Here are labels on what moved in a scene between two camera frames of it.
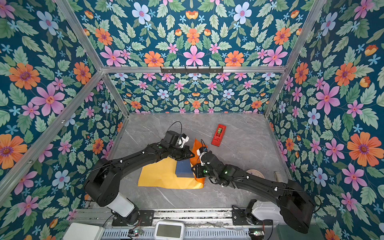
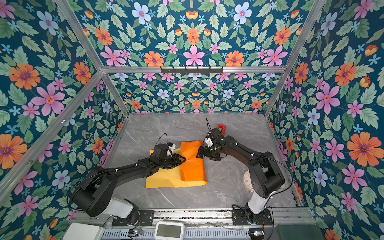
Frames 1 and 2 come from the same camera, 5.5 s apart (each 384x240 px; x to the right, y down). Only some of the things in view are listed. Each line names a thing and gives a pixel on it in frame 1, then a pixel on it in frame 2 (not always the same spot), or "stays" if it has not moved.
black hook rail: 190,71 stays
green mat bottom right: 285,232 stays
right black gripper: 198,171 to 206,154
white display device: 168,230 stays
